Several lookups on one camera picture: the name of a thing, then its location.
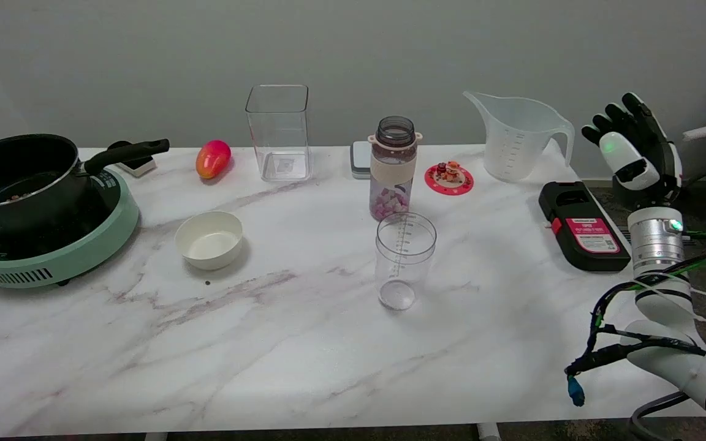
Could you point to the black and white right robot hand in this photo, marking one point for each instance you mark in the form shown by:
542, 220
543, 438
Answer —
629, 158

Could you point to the clear bottle with pink candies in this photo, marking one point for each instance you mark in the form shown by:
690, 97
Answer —
393, 169

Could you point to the black case with pink label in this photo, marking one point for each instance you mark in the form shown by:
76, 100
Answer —
583, 226

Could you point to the red coaster with figurine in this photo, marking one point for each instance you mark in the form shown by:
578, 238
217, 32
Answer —
449, 178

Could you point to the clear plastic measuring cup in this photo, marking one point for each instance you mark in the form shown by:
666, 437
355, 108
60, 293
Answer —
403, 260

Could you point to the small grey white scale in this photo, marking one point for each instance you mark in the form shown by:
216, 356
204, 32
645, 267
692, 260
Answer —
361, 160

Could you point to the clear square plastic container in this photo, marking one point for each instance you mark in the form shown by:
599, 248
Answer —
279, 133

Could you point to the red yellow mango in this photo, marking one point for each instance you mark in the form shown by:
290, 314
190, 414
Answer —
212, 159

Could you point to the white ceramic bowl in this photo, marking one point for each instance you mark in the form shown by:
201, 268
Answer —
209, 240

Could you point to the white block with black top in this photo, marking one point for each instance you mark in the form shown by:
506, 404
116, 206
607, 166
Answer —
135, 164

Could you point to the green induction cooker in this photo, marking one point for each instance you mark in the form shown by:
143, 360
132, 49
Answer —
71, 245

